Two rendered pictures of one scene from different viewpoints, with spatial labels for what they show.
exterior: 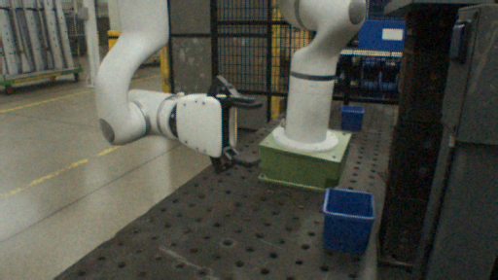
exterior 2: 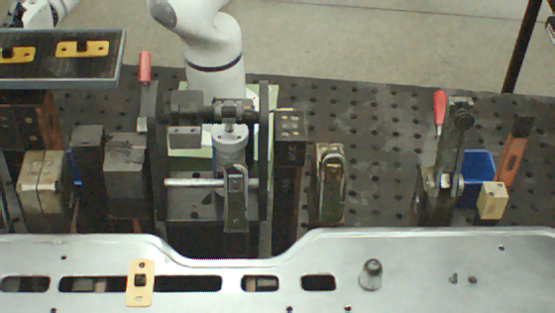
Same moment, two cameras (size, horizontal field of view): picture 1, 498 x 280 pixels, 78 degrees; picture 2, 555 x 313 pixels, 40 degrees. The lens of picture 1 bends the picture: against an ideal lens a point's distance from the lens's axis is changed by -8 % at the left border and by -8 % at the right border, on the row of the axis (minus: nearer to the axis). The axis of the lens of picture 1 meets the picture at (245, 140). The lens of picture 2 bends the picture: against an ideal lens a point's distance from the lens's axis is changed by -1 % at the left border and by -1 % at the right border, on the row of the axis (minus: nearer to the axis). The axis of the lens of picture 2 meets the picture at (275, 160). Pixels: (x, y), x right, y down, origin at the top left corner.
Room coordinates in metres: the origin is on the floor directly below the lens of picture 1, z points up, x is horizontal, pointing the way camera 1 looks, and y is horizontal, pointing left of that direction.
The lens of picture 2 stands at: (0.59, -1.36, 1.94)
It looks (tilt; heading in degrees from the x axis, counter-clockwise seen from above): 46 degrees down; 69
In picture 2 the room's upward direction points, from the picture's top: 2 degrees clockwise
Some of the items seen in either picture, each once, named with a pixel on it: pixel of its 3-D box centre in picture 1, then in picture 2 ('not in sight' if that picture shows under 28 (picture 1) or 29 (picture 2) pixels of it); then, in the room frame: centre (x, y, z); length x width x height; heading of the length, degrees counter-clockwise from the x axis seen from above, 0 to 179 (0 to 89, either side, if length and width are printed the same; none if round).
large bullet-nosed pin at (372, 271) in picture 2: not in sight; (371, 274); (0.97, -0.79, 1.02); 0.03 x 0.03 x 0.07
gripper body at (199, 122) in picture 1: (202, 122); (32, 25); (0.57, 0.07, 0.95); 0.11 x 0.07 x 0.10; 53
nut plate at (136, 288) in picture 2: not in sight; (140, 280); (0.64, -0.69, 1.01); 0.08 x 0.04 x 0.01; 73
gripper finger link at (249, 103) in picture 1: (240, 95); (6, 24); (0.52, 0.01, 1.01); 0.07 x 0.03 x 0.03; 53
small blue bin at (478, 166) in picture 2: (351, 118); (466, 180); (1.38, -0.46, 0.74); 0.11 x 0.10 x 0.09; 162
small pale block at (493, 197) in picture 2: not in sight; (471, 260); (1.20, -0.74, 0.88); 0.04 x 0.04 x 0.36; 72
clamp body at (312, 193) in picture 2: not in sight; (322, 230); (0.98, -0.59, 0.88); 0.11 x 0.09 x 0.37; 72
